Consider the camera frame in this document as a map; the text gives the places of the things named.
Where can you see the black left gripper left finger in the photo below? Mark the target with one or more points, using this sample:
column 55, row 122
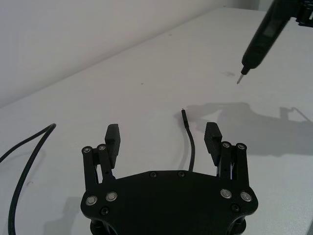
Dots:
column 111, row 147

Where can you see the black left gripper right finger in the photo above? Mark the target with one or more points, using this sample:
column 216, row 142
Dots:
column 213, row 144

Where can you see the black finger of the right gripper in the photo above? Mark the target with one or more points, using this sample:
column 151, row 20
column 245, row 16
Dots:
column 305, row 16

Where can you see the black electric screwdriver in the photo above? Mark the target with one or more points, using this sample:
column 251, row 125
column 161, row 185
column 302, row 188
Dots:
column 262, row 36

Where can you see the white table cloth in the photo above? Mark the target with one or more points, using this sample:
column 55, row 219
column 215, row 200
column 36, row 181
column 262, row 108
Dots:
column 151, row 102

